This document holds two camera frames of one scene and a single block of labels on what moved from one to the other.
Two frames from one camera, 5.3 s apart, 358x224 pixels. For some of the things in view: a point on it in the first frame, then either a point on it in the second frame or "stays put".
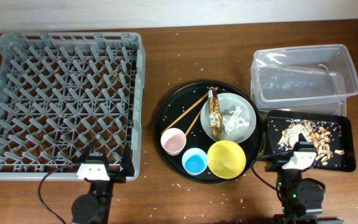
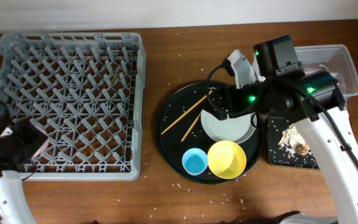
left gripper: [128, 167] to [28, 126]
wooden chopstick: [193, 122] stays put
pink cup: [173, 140] to [41, 149]
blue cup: [194, 161] stays put
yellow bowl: [226, 159] stays put
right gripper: [278, 163] to [235, 100]
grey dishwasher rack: [51, 98] stays put
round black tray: [209, 132] stays put
